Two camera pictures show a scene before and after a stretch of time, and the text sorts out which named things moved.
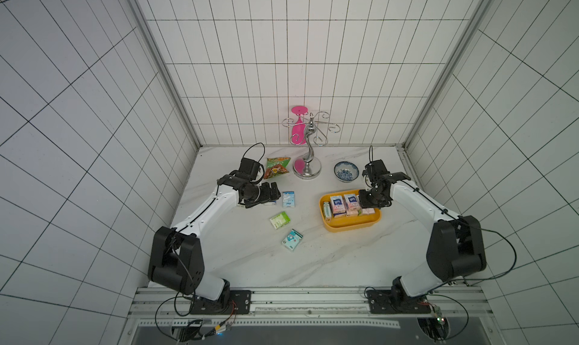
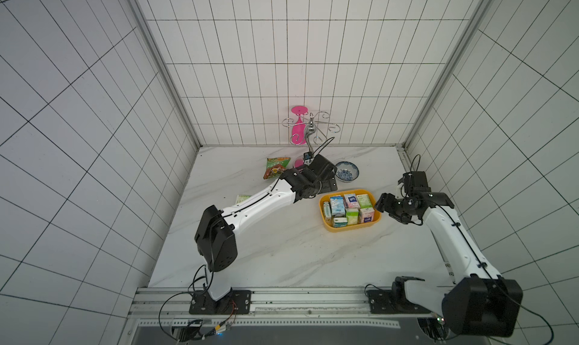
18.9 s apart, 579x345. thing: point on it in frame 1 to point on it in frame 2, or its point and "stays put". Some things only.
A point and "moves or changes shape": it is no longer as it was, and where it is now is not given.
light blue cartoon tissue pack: x=288 y=199 moves or changes shape
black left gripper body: x=258 y=193 to x=324 y=187
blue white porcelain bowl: x=346 y=172 stays put
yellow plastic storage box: x=342 y=211 stays put
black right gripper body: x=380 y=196 to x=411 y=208
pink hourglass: x=298 y=130 stays put
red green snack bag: x=276 y=166 stays put
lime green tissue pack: x=280 y=220 to x=352 y=215
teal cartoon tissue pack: x=292 y=240 to x=341 y=221
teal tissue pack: x=326 y=209 stays put
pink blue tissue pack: x=352 y=204 stays put
